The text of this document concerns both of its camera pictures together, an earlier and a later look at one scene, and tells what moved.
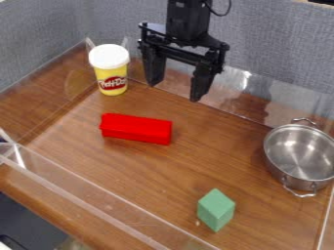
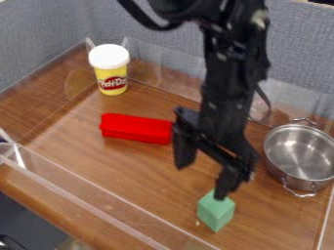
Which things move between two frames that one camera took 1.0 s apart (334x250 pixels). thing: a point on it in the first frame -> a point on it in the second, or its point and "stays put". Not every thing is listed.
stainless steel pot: [299, 151] stays put
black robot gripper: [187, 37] -> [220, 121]
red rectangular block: [136, 128] stays put
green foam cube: [215, 210] stays put
